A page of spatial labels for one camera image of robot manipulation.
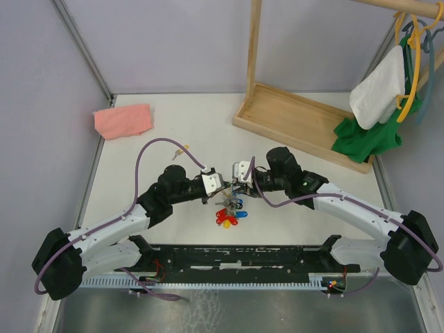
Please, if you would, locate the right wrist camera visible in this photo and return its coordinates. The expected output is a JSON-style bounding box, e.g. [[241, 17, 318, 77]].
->
[[232, 157, 255, 182]]

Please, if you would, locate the yellow hanger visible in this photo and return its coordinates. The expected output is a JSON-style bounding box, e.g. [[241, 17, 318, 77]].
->
[[394, 12, 422, 123]]

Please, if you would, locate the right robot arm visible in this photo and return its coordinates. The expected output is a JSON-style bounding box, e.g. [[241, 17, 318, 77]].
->
[[232, 147, 443, 285]]

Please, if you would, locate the green garment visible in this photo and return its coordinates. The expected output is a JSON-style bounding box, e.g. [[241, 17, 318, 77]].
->
[[331, 36, 424, 164]]

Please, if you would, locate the pink folded cloth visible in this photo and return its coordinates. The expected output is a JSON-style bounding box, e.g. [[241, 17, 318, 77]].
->
[[94, 104, 153, 140]]

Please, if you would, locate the metal key organizer with keys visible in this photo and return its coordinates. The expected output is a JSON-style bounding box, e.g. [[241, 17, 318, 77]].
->
[[214, 180, 248, 229]]

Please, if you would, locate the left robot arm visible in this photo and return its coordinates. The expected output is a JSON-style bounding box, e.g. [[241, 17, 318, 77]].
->
[[31, 165, 229, 300]]

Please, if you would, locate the white cable duct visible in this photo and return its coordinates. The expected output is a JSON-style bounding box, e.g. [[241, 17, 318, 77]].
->
[[80, 274, 333, 291]]

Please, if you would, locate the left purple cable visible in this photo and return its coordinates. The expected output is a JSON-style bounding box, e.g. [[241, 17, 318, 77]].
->
[[34, 137, 212, 301]]

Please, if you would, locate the wooden clothes rack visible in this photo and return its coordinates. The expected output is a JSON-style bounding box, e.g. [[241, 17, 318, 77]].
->
[[232, 1, 443, 173]]

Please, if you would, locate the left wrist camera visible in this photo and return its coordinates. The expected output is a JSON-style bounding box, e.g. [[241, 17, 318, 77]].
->
[[200, 166, 224, 194]]

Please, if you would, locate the key with yellow tag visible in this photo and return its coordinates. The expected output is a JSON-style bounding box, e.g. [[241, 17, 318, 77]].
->
[[172, 145, 189, 161]]

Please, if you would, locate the white towel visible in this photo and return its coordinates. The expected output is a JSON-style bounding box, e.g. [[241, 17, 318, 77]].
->
[[350, 45, 405, 130]]

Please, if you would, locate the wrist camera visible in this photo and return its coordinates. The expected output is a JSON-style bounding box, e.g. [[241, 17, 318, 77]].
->
[[232, 157, 255, 182], [200, 166, 224, 194]]

